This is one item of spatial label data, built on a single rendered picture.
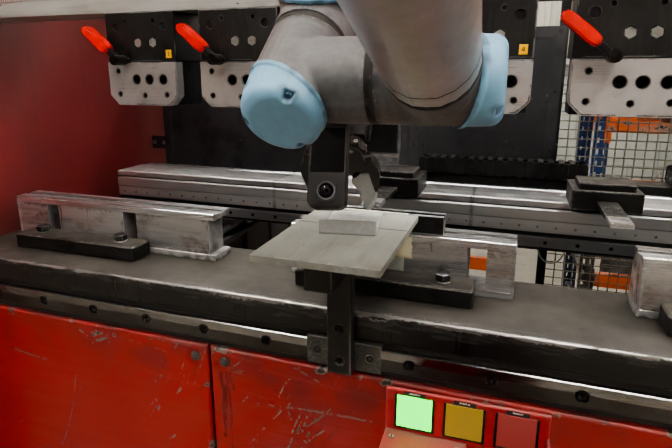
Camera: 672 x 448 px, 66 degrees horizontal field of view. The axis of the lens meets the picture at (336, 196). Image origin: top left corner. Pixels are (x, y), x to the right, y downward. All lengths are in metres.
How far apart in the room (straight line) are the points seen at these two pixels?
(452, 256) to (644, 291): 0.28
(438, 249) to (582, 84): 0.33
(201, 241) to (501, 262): 0.56
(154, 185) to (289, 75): 1.01
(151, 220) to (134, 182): 0.35
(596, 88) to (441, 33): 0.56
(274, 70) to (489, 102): 0.17
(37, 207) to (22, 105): 0.25
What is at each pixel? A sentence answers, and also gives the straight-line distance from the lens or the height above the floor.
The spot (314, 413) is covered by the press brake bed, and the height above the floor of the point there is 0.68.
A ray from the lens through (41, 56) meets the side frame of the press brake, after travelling 1.46.
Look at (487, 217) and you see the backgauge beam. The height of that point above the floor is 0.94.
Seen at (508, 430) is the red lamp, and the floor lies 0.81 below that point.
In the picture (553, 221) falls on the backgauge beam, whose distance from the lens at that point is 1.12.
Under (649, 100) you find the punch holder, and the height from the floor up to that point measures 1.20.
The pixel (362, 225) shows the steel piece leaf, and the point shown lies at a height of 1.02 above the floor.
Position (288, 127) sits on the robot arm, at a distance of 0.44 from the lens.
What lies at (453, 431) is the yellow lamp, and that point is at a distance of 0.73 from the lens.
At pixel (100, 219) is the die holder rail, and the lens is 1.19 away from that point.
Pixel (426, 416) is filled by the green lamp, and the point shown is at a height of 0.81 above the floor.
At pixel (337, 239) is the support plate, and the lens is 0.75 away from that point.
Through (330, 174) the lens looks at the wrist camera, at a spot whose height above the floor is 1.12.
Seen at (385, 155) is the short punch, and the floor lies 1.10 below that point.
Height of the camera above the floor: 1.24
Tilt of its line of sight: 13 degrees down
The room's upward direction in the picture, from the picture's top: straight up
